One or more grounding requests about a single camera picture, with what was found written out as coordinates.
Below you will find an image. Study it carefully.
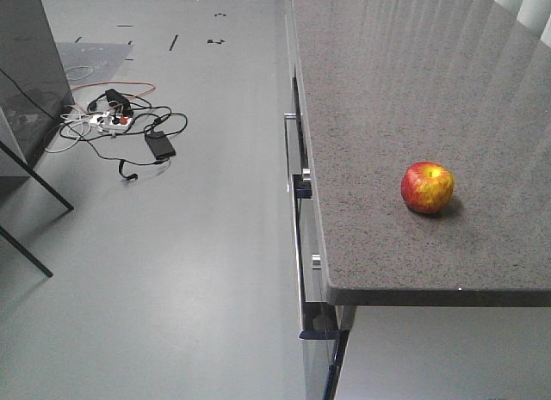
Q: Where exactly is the chrome lower drawer handle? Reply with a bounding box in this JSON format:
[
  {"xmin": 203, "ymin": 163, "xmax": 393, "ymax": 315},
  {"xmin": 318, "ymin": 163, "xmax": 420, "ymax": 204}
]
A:
[{"xmin": 289, "ymin": 175, "xmax": 324, "ymax": 341}]

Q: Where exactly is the chrome drawer handle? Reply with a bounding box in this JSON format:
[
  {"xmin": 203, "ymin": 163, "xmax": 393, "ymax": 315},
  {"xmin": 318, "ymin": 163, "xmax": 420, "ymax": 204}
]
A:
[
  {"xmin": 289, "ymin": 175, "xmax": 324, "ymax": 341},
  {"xmin": 283, "ymin": 113, "xmax": 313, "ymax": 199}
]

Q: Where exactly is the dark grey cabinet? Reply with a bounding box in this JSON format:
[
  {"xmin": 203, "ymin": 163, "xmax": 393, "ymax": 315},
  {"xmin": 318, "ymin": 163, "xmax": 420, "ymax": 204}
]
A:
[{"xmin": 1, "ymin": 0, "xmax": 72, "ymax": 167}]

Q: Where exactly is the white cable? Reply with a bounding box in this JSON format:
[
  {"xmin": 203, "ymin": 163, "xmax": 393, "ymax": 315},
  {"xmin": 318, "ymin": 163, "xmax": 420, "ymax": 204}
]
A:
[{"xmin": 43, "ymin": 106, "xmax": 101, "ymax": 155}]

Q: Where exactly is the chrome upper drawer handle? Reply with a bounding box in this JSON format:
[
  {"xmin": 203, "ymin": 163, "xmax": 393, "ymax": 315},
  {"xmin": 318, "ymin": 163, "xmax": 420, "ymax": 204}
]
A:
[{"xmin": 283, "ymin": 113, "xmax": 313, "ymax": 199}]

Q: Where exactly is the black metal frame leg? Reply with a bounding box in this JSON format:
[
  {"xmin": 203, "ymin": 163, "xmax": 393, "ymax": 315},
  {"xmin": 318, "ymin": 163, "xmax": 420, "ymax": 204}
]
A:
[{"xmin": 1, "ymin": 142, "xmax": 74, "ymax": 278}]

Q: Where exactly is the grey stone kitchen counter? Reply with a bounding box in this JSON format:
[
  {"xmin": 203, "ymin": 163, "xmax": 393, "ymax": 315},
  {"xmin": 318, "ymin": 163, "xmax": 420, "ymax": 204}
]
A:
[{"xmin": 283, "ymin": 0, "xmax": 551, "ymax": 400}]

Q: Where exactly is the orange cable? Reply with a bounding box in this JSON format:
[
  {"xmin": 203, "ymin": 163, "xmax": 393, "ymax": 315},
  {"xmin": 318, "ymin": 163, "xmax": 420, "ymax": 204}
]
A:
[{"xmin": 71, "ymin": 81, "xmax": 157, "ymax": 101}]

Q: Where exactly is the red yellow apple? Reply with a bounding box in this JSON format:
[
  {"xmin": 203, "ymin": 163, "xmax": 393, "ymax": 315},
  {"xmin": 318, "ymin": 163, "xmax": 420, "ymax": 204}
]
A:
[{"xmin": 400, "ymin": 162, "xmax": 455, "ymax": 214}]

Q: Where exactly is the white power strip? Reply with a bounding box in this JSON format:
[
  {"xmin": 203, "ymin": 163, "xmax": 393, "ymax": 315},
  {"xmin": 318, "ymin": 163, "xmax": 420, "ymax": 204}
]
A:
[{"xmin": 89, "ymin": 112, "xmax": 133, "ymax": 133}]

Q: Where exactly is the black cable bundle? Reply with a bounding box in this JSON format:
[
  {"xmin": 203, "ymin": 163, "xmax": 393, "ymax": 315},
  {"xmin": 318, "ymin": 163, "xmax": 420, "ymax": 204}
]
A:
[{"xmin": 59, "ymin": 88, "xmax": 189, "ymax": 182}]

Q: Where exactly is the black power adapter brick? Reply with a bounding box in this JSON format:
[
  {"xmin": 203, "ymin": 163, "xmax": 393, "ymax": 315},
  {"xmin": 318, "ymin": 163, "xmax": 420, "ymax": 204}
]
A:
[{"xmin": 145, "ymin": 131, "xmax": 176, "ymax": 160}]

